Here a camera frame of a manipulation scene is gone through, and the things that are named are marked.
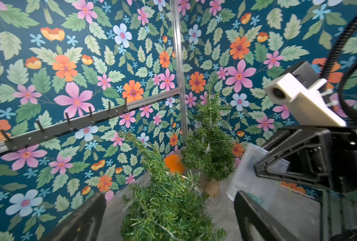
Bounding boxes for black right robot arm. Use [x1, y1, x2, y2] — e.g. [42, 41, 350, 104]
[254, 15, 357, 193]

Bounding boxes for clear battery box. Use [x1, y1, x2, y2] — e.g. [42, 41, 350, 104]
[227, 144, 292, 210]

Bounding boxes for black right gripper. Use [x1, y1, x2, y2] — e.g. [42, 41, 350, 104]
[254, 125, 357, 193]

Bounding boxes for aluminium frame struts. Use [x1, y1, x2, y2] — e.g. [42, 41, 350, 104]
[0, 1, 180, 155]

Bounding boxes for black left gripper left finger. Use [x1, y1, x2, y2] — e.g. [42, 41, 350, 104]
[41, 192, 106, 241]

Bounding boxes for green christmas tree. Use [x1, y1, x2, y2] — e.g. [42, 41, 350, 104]
[182, 91, 235, 197]
[120, 133, 227, 241]

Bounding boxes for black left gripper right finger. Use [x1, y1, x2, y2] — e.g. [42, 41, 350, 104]
[234, 191, 299, 241]

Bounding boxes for orange plush toy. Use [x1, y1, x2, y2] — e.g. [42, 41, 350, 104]
[164, 154, 185, 174]

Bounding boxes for black coat hook rail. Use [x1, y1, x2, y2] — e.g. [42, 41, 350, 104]
[1, 98, 128, 151]

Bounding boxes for clear string light wire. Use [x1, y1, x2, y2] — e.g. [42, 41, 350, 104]
[193, 99, 230, 157]

